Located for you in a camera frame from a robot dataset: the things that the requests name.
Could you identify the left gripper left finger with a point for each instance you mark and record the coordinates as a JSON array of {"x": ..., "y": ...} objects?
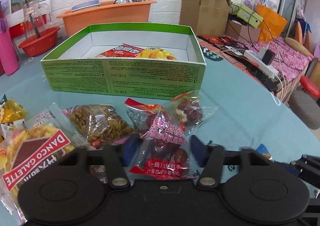
[{"x": 116, "y": 158}]

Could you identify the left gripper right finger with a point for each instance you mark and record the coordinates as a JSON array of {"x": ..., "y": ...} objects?
[{"x": 211, "y": 159}]

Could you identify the sunflower seed pack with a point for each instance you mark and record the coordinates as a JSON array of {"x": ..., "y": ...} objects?
[{"x": 99, "y": 124}]

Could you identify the red dates bag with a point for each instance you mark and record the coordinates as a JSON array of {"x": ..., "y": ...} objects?
[{"x": 164, "y": 152}]

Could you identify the small walnut date pack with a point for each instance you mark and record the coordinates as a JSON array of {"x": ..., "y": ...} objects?
[{"x": 191, "y": 109}]

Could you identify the Danco Galette cookie pack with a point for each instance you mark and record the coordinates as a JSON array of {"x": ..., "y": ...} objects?
[{"x": 33, "y": 146}]

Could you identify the red checkered snack bag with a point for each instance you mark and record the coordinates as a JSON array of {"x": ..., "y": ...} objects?
[{"x": 123, "y": 50}]

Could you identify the yellow chip bag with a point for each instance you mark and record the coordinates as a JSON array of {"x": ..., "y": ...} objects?
[{"x": 156, "y": 53}]

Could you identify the yellow green snack pack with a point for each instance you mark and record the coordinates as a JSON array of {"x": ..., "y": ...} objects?
[{"x": 12, "y": 115}]

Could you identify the teal printed tablecloth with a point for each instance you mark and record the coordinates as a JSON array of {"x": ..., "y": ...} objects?
[{"x": 258, "y": 186}]

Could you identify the white power strip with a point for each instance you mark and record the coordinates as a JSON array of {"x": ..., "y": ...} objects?
[{"x": 268, "y": 70}]

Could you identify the pink floral cloth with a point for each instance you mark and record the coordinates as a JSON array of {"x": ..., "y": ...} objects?
[{"x": 291, "y": 64}]

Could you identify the green cardboard box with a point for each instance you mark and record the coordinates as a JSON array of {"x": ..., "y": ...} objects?
[{"x": 78, "y": 64}]

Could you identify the small brown cardboard box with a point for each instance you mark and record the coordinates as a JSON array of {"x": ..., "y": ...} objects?
[{"x": 242, "y": 33}]

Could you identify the red plastic basket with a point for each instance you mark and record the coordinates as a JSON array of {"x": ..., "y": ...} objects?
[{"x": 34, "y": 46}]

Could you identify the orange plastic basin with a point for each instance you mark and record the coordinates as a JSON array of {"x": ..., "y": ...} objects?
[{"x": 107, "y": 12}]

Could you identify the orange plastic bag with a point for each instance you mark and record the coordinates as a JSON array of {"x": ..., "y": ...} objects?
[{"x": 272, "y": 25}]

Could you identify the light green box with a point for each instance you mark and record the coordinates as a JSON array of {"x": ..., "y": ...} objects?
[{"x": 245, "y": 13}]

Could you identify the pink thermos bottle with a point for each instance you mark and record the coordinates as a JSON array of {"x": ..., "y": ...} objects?
[{"x": 8, "y": 54}]

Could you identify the blue lidded container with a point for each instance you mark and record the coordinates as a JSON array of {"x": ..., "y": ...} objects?
[{"x": 85, "y": 5}]

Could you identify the clear glass pitcher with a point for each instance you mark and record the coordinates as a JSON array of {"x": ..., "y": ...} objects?
[{"x": 36, "y": 17}]

